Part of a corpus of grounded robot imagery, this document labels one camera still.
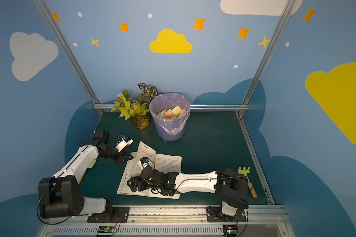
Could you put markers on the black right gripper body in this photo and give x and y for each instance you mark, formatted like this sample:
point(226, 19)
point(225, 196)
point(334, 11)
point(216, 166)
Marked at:
point(142, 180)

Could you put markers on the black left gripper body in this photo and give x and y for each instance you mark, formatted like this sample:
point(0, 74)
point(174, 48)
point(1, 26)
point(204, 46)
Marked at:
point(117, 154)

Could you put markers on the paperback book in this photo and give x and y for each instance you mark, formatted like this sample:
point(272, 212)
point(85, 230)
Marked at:
point(145, 160)

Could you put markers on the yellow sticky note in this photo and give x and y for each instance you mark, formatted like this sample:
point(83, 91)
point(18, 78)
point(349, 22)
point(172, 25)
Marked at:
point(177, 111)

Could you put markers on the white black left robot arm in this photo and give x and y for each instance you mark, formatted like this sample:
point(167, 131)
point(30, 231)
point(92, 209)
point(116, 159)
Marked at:
point(61, 194)

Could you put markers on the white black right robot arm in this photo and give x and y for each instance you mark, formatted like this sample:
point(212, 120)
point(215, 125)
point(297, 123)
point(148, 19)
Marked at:
point(230, 186)

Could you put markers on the green toy shovel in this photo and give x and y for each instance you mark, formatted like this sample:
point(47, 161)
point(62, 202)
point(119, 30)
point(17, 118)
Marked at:
point(90, 166)

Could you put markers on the green potted plant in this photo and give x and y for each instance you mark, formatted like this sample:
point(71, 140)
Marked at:
point(136, 109)

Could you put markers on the purple trash bin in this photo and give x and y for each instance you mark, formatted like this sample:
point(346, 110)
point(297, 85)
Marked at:
point(169, 127)

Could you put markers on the left circuit board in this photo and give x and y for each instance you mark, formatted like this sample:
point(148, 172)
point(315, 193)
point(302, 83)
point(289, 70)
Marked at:
point(106, 230)

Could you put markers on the circuit board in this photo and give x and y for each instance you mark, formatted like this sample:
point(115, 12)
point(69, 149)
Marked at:
point(106, 230)
point(230, 231)

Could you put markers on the green toy rake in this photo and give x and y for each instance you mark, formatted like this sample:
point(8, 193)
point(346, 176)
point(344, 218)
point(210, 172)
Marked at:
point(245, 171)

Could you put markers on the right circuit board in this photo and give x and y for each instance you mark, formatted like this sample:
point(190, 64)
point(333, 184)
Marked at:
point(230, 231)

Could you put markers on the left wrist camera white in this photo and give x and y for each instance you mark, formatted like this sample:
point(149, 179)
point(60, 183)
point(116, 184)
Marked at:
point(123, 142)

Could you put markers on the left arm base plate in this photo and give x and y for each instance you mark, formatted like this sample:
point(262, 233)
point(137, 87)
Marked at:
point(118, 213)

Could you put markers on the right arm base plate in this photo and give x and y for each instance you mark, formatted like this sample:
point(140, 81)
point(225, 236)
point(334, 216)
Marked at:
point(214, 214)

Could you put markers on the aluminium corner frame post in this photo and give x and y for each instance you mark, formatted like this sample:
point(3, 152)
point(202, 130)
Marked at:
point(277, 33)

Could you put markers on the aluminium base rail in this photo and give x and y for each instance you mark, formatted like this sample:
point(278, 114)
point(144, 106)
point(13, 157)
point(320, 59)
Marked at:
point(177, 221)

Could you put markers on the left aluminium frame post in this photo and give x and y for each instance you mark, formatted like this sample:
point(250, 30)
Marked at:
point(46, 13)

